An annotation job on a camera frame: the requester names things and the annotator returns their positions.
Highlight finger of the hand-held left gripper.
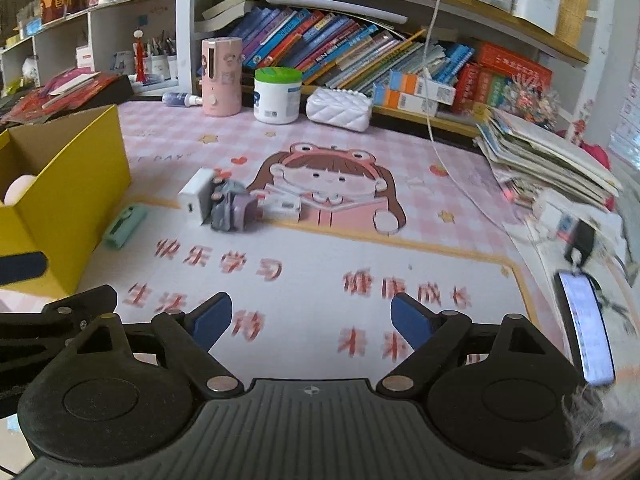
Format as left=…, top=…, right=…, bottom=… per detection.
left=0, top=285, right=118, bottom=361
left=0, top=252, right=49, bottom=287

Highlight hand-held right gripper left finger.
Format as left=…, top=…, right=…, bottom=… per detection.
left=65, top=291, right=245, bottom=401

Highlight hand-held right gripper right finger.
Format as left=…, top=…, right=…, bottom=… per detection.
left=376, top=294, right=551, bottom=401

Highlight yellow cardboard box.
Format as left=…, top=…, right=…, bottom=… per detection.
left=0, top=104, right=132, bottom=297

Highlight pink pig plush toy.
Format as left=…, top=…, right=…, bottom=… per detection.
left=2, top=174, right=39, bottom=206

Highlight green eraser block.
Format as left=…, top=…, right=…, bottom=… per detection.
left=102, top=204, right=148, bottom=250

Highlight white charger block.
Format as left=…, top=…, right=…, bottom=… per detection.
left=178, top=168, right=217, bottom=226

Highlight small white box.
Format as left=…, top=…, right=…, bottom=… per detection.
left=257, top=185, right=303, bottom=223

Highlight pink printed table mat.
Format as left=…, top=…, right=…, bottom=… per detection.
left=0, top=100, right=591, bottom=386

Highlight white power strip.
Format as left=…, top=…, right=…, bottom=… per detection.
left=532, top=200, right=626, bottom=256

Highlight black smartphone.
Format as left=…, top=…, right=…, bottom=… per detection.
left=552, top=270, right=617, bottom=387

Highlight black charger plug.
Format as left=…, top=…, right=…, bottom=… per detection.
left=565, top=220, right=596, bottom=266

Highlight pile of red packets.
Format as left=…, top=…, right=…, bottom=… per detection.
left=0, top=71, right=133, bottom=123

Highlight stack of books and papers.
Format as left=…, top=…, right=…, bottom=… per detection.
left=472, top=107, right=623, bottom=211

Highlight grey fuzzy cloth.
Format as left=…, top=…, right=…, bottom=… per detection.
left=560, top=385, right=632, bottom=467

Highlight small dark bottle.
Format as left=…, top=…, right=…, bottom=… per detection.
left=162, top=91, right=203, bottom=109

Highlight white quilted pouch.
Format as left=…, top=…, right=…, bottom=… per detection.
left=305, top=86, right=373, bottom=132

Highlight orange and blue boxes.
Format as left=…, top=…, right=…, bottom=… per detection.
left=372, top=72, right=457, bottom=118

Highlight white jar with green lid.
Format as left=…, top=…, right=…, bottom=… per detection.
left=253, top=66, right=303, bottom=125

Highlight white side shelf unit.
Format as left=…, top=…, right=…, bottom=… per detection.
left=0, top=0, right=181, bottom=96

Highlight pink humidifier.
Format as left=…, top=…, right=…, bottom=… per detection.
left=201, top=37, right=244, bottom=117

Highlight red tassel ornament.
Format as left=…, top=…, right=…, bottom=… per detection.
left=132, top=30, right=148, bottom=83

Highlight colourful paper ornament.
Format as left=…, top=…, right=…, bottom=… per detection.
left=500, top=77, right=561, bottom=131

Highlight red bag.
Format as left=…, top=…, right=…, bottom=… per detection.
left=555, top=127, right=612, bottom=171

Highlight red boxed book set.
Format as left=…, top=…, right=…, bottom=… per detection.
left=452, top=42, right=553, bottom=116

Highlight white bookshelf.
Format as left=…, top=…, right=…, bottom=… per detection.
left=175, top=0, right=601, bottom=136

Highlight flat stacked books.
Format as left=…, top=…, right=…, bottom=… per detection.
left=192, top=0, right=263, bottom=33

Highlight white slim board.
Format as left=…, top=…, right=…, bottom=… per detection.
left=263, top=0, right=408, bottom=26

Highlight white pen organizer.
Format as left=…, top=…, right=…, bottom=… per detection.
left=460, top=0, right=561, bottom=36

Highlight row of yellow books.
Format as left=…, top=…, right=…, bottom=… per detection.
left=555, top=0, right=593, bottom=48

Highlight white cable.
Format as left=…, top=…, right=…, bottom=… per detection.
left=422, top=0, right=536, bottom=241

